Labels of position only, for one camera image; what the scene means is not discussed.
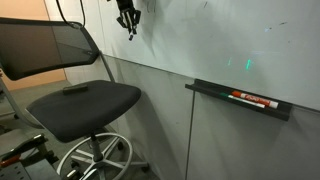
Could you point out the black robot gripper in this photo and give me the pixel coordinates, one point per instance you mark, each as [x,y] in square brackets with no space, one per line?
[129,16]

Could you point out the black whiteboard eraser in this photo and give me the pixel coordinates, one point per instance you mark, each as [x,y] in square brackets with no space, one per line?
[75,89]

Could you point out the black mesh office chair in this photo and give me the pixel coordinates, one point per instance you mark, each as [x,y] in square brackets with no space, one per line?
[29,47]

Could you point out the large white whiteboard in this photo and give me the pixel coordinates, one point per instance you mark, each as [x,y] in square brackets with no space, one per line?
[268,47]

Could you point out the red whiteboard marker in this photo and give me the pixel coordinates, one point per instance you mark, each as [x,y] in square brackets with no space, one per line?
[269,103]

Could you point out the black marker tray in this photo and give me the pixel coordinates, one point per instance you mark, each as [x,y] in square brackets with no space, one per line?
[283,111]

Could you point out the black metal equipment stand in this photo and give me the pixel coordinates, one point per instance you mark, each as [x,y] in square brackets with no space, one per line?
[27,159]

